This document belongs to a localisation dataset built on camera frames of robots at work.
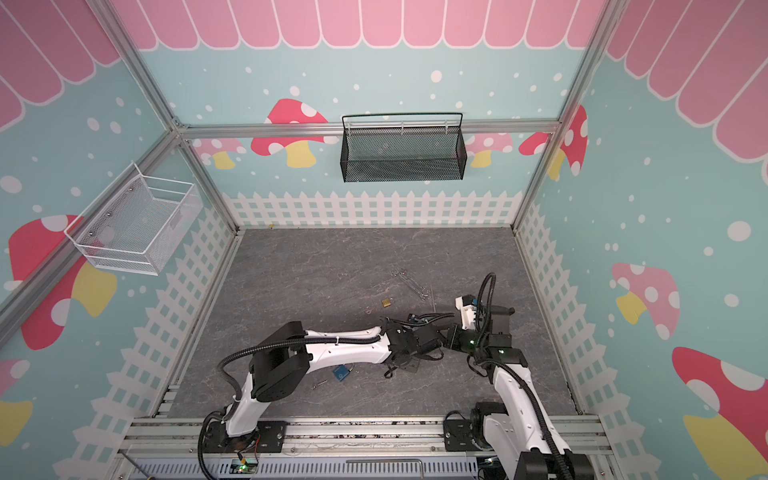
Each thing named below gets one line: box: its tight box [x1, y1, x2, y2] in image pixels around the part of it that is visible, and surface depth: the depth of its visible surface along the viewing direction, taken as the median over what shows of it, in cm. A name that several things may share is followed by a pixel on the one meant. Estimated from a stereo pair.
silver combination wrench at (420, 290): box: [391, 269, 430, 301], surface depth 105 cm
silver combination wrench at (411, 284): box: [391, 269, 430, 302], surface depth 105 cm
